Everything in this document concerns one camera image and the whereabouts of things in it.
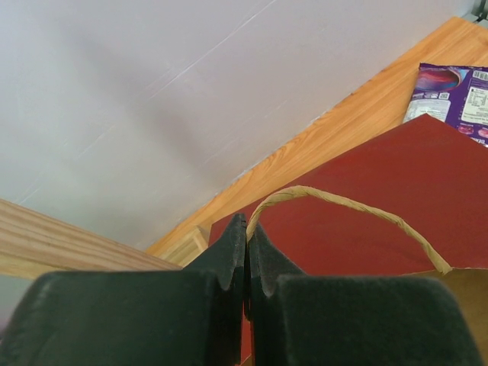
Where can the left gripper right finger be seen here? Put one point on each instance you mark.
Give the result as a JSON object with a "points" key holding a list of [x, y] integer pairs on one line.
{"points": [[299, 319]]}

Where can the red brown paper bag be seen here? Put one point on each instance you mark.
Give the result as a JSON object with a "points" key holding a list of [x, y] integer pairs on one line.
{"points": [[423, 171]]}

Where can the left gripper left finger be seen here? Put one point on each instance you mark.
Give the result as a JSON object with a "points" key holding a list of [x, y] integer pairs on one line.
{"points": [[191, 316]]}

